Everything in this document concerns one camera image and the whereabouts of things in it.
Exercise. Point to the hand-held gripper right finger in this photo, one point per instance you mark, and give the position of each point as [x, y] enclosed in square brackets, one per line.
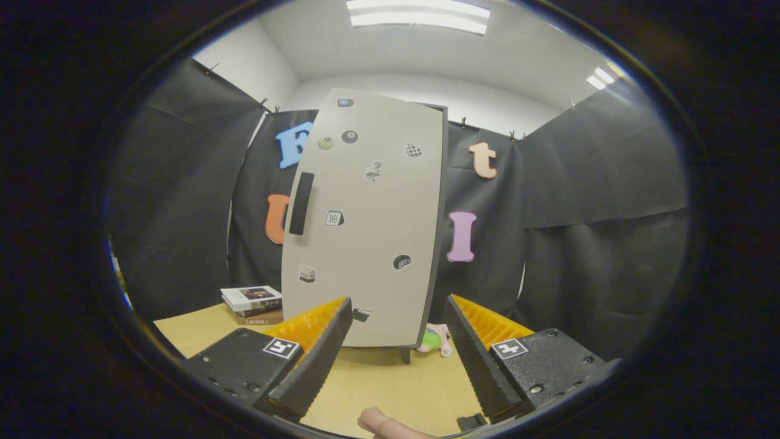
[472, 360]

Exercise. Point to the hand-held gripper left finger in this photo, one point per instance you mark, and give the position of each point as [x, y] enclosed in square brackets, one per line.
[317, 363]

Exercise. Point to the grey shoe cabinet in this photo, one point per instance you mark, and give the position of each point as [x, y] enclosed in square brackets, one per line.
[436, 268]

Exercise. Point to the beige shoe cabinet door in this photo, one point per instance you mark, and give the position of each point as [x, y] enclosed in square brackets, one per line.
[365, 244]

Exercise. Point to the pink and green plush toy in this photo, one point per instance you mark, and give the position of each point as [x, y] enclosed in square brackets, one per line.
[434, 338]

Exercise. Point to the brown book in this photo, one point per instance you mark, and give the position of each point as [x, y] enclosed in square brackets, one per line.
[262, 318]

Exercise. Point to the dark book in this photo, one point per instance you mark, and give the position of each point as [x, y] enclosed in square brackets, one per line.
[265, 311]

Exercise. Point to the white book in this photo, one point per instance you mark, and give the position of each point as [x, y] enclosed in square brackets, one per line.
[250, 296]

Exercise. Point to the cluttered white side table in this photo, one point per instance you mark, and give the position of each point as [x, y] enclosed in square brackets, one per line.
[122, 280]

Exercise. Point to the black backdrop cloth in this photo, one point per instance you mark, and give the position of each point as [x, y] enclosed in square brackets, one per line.
[597, 183]

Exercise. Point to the small ceiling light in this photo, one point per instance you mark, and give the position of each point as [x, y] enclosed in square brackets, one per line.
[602, 78]

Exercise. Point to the long ceiling light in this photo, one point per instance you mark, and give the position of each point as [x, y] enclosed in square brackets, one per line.
[419, 15]

